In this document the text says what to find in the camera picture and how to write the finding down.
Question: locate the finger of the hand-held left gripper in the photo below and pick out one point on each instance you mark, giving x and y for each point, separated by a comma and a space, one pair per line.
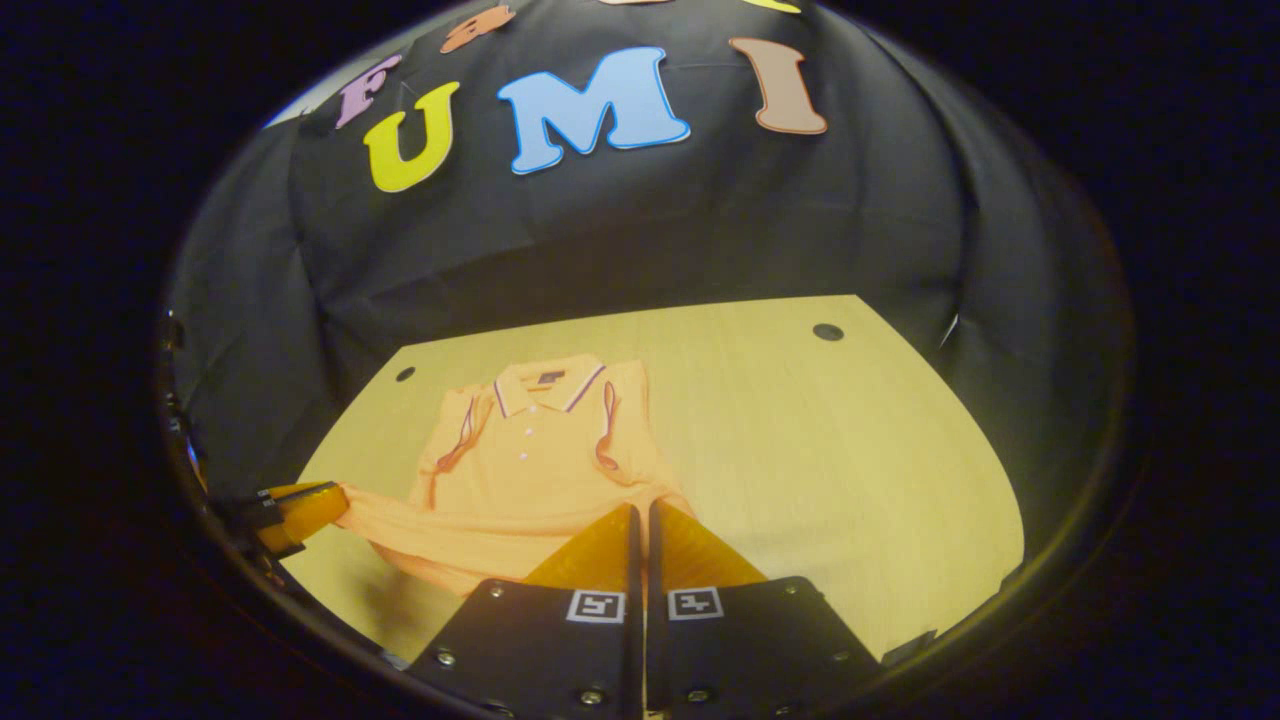
290, 515

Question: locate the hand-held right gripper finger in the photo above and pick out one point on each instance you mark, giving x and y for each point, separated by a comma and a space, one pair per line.
632, 600
657, 600

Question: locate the black backdrop cloth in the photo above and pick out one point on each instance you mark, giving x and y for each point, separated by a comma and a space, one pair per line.
650, 230

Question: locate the orange polo T-shirt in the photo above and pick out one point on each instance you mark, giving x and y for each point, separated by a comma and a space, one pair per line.
530, 480

